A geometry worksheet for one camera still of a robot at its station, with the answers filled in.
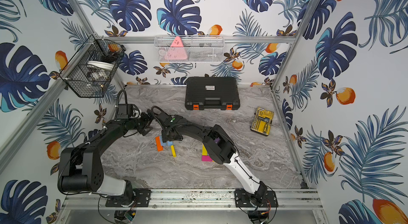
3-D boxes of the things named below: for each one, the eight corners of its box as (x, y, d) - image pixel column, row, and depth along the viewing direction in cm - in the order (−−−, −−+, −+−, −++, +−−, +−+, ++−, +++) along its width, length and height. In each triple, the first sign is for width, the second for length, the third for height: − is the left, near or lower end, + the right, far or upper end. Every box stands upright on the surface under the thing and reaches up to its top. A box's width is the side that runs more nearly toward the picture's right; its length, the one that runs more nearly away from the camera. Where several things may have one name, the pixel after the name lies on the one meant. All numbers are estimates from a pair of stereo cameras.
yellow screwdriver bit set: (247, 130, 100) (249, 127, 97) (255, 109, 111) (256, 105, 108) (267, 137, 97) (269, 134, 94) (272, 115, 108) (274, 111, 105)
